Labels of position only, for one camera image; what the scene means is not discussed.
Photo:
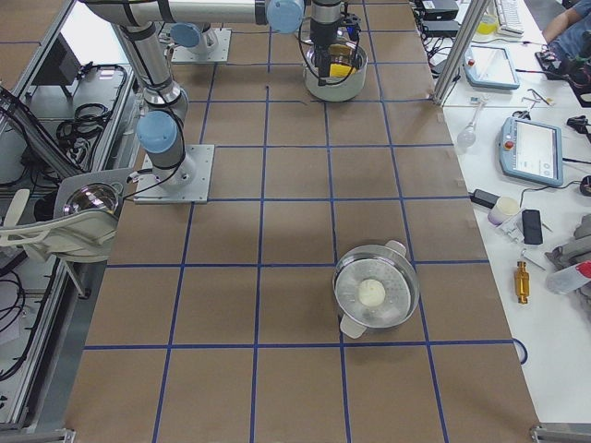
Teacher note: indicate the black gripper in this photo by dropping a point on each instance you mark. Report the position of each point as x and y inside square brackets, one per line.
[320, 36]

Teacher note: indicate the yellow corn cob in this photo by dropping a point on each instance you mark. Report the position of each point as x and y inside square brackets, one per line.
[341, 71]

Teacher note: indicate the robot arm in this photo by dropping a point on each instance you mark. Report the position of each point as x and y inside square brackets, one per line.
[134, 20]
[160, 129]

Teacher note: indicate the pale green electric pot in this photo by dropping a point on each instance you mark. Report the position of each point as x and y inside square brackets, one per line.
[329, 89]

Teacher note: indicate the steel pot with lid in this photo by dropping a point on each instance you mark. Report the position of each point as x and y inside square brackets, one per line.
[375, 287]

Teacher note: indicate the far blue teach pendant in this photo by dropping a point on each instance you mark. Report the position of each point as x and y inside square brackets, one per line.
[490, 67]

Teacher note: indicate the blue teach pendant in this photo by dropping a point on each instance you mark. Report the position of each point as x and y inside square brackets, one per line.
[490, 67]
[531, 151]

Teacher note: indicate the black power adapter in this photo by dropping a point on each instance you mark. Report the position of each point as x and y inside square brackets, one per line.
[483, 198]

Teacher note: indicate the near blue teach pendant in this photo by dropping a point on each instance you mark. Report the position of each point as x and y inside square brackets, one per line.
[531, 151]

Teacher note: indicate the white paper cup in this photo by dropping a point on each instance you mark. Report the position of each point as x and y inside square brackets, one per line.
[503, 209]

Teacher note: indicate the black phone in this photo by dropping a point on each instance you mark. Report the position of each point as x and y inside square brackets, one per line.
[532, 227]

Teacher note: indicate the gold metal cylinder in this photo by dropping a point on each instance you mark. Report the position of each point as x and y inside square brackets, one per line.
[521, 283]

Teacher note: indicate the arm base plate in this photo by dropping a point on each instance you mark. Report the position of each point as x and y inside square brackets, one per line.
[190, 183]
[213, 48]

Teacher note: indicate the aluminium frame post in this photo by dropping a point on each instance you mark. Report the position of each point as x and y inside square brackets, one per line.
[471, 19]

